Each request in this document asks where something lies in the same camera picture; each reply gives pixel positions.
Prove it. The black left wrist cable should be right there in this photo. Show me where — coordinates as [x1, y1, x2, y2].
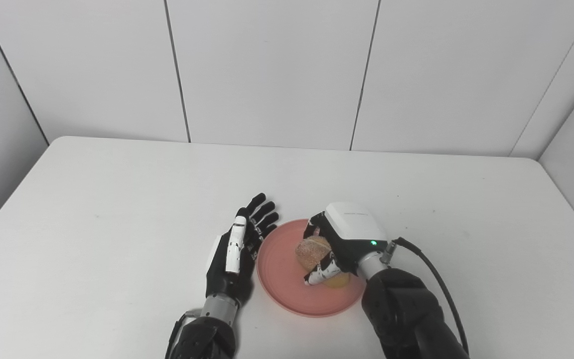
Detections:
[165, 309, 203, 359]

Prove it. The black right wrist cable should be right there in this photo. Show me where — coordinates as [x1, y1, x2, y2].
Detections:
[385, 237, 470, 356]

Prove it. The pink round plate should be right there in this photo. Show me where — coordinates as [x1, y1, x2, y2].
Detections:
[257, 218, 367, 318]

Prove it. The brown bread roll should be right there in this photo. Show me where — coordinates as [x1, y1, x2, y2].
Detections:
[295, 235, 351, 289]

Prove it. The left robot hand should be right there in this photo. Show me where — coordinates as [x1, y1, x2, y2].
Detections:
[205, 193, 280, 306]

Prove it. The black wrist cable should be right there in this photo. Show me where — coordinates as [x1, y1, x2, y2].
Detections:
[385, 237, 470, 356]
[165, 309, 203, 359]

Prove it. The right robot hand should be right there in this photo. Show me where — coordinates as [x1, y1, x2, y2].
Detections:
[303, 202, 390, 287]

